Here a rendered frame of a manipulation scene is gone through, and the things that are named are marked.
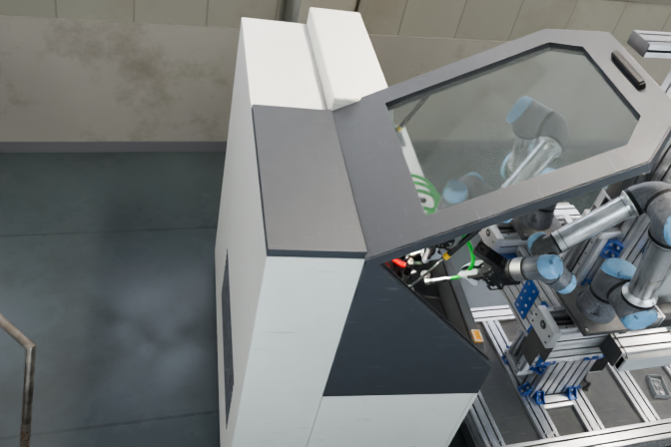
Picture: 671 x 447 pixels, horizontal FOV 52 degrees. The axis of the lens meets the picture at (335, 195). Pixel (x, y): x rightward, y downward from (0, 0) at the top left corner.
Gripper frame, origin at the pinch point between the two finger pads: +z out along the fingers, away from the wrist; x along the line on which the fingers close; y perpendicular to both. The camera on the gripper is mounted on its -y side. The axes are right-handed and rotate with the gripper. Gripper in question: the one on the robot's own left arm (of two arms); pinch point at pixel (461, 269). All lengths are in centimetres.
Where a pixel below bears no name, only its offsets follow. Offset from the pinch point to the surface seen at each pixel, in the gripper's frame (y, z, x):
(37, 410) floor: -27, 168, -92
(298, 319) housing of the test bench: -33, 16, -51
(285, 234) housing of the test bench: -60, 2, -45
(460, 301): 21.9, 17.6, 6.3
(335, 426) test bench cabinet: 23, 48, -51
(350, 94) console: -64, 21, 26
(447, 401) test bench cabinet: 40, 20, -26
